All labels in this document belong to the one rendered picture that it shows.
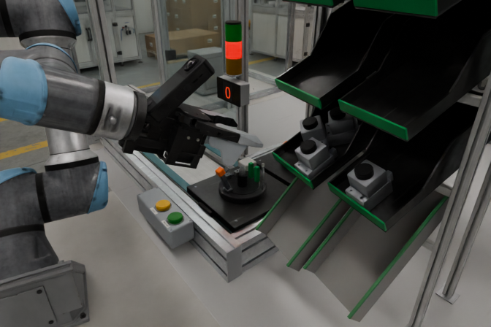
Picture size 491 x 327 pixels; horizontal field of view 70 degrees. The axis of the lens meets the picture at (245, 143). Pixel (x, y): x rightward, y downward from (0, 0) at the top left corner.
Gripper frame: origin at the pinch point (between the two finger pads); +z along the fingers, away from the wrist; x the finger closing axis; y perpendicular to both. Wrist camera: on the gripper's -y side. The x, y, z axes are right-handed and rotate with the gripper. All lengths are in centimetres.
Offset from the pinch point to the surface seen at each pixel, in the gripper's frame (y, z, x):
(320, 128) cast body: -4.3, 15.6, 1.0
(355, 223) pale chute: 11.4, 28.2, 9.3
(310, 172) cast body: 3.4, 13.1, 5.8
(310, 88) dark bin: -10.5, 9.8, 0.1
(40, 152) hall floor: 143, 4, -297
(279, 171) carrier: 18, 41, -31
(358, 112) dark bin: -10.1, 9.2, 12.7
